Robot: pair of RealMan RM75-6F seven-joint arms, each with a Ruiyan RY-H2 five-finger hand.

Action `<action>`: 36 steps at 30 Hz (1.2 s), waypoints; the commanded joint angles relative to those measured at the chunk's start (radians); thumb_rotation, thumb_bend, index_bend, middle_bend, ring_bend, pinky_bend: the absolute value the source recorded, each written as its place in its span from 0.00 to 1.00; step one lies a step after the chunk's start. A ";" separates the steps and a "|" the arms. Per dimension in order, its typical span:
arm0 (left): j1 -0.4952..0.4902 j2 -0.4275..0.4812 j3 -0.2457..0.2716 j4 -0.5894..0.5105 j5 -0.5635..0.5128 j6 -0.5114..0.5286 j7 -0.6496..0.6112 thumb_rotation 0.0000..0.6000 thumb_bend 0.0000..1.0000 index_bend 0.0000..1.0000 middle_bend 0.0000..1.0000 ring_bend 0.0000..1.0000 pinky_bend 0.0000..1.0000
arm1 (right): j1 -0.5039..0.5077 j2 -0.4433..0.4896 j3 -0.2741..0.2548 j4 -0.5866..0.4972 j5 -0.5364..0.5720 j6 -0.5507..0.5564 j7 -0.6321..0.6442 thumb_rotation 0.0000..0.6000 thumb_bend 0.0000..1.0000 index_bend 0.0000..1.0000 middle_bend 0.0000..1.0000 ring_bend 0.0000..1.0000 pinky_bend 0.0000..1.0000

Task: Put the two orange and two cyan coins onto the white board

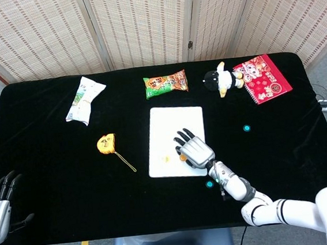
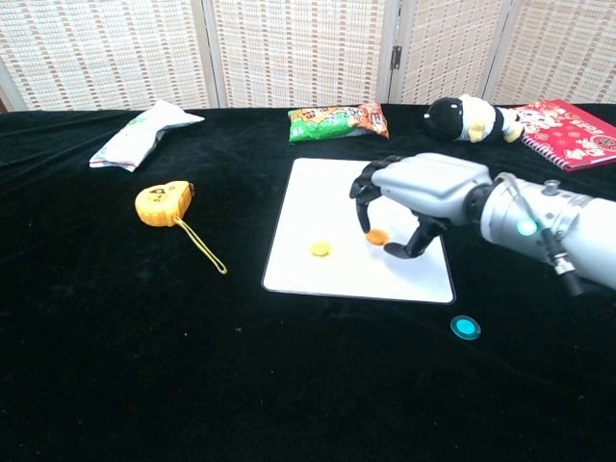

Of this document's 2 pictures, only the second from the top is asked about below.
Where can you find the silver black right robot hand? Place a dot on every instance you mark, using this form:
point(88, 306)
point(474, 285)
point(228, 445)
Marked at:
point(428, 185)

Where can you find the orange disc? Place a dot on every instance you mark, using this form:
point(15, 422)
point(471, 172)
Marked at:
point(320, 248)
point(377, 236)

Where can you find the cyan disc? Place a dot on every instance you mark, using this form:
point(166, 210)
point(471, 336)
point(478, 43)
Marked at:
point(465, 327)

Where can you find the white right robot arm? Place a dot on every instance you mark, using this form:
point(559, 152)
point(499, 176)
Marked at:
point(587, 231)

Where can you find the white rectangular board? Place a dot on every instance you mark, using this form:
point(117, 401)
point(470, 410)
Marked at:
point(313, 202)

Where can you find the black white plush toy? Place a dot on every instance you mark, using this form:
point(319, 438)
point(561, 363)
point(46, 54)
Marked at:
point(447, 118)

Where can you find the green orange snack bag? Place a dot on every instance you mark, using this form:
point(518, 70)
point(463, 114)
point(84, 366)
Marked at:
point(332, 124)

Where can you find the red spiral notebook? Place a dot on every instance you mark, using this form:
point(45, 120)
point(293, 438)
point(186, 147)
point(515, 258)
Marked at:
point(572, 135)

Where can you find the woven bamboo folding screen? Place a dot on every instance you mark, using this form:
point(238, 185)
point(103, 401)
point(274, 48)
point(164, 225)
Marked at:
point(298, 48)

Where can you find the yellow tape measure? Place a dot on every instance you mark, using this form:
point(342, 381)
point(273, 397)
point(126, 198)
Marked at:
point(161, 202)

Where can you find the white snack packet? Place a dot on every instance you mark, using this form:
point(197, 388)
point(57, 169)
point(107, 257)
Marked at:
point(139, 135)

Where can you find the black velvet tablecloth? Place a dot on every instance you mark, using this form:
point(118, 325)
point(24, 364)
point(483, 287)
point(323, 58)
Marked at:
point(144, 361)

